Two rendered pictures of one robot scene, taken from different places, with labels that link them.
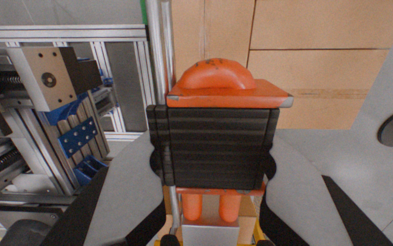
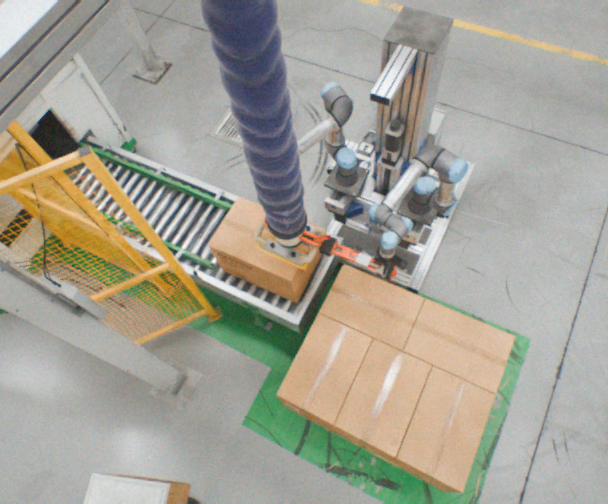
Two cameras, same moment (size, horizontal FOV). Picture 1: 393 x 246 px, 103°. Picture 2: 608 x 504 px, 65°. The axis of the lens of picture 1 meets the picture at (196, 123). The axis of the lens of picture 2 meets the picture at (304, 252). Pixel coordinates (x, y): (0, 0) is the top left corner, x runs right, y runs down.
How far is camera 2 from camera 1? 251 cm
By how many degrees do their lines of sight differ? 21
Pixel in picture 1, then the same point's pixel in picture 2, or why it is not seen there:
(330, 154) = (182, 433)
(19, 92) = not seen: hidden behind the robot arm
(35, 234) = (350, 181)
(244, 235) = (276, 268)
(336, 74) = (330, 389)
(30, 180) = (370, 187)
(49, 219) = (353, 190)
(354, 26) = (359, 403)
